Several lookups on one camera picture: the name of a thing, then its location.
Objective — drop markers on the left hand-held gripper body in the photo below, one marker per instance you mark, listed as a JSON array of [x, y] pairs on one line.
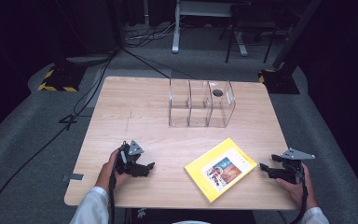
[[127, 161]]

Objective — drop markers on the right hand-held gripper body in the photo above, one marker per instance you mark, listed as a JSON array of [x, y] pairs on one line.
[[292, 171]]

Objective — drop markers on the yellow book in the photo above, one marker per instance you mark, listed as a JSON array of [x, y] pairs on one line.
[[211, 165]]

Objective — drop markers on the clear acrylic divided organizer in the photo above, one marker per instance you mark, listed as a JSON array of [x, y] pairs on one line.
[[199, 115]]

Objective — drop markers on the person's left hand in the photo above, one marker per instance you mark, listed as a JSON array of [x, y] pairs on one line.
[[107, 175]]

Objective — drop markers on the person's right hand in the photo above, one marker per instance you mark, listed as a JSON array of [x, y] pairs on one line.
[[301, 194]]

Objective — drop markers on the black case with white logo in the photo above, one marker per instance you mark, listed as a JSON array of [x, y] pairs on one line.
[[167, 216]]

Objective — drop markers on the grey tape strip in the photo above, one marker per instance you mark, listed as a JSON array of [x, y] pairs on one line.
[[74, 177]]

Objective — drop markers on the black stand base striped edge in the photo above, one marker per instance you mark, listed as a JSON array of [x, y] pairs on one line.
[[279, 81], [62, 77]]

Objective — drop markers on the black round table grommet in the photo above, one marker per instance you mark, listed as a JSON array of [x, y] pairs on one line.
[[217, 92]]

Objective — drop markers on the dark slanted pole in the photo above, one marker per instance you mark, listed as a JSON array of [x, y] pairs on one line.
[[295, 34]]

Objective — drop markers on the black chair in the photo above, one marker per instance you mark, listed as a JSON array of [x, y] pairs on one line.
[[251, 25]]

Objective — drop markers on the white desk frame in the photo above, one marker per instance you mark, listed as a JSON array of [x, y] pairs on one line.
[[176, 34]]

